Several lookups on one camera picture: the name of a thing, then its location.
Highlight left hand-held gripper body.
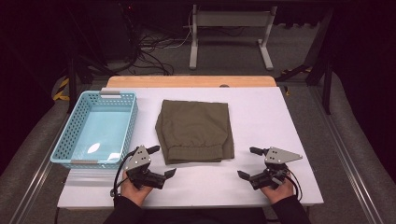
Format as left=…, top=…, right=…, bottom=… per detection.
left=124, top=145, right=167, bottom=190

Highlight yellow black hazard tape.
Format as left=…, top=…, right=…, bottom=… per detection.
left=51, top=77, right=71, bottom=103

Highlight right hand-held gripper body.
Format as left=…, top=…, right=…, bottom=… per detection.
left=248, top=147, right=304, bottom=191

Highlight white floor cable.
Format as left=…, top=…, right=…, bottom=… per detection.
left=167, top=8, right=194, bottom=50

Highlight olive green pants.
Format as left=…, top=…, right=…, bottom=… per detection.
left=154, top=99, right=235, bottom=165

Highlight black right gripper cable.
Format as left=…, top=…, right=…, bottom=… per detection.
left=283, top=167, right=304, bottom=201

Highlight black metal stand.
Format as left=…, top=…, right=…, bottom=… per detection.
left=275, top=6, right=334, bottom=116
left=65, top=8, right=108, bottom=114

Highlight light blue plastic basket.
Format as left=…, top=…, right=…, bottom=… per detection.
left=49, top=90, right=139, bottom=171

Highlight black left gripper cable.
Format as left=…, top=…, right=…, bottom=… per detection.
left=109, top=147, right=138, bottom=199

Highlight metal floor rail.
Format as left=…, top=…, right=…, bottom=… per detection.
left=8, top=113, right=74, bottom=224
left=309, top=88, right=386, bottom=224

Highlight black floor cable bundle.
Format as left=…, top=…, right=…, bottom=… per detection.
left=125, top=6, right=176, bottom=77

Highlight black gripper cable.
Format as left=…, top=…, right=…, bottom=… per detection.
left=109, top=147, right=138, bottom=199
left=283, top=167, right=304, bottom=201

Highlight white metal stand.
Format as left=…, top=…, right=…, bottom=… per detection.
left=189, top=4, right=278, bottom=71

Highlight person's right hand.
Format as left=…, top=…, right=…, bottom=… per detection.
left=260, top=177, right=295, bottom=205

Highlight person's left hand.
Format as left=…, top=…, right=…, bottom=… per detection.
left=120, top=170, right=154, bottom=207

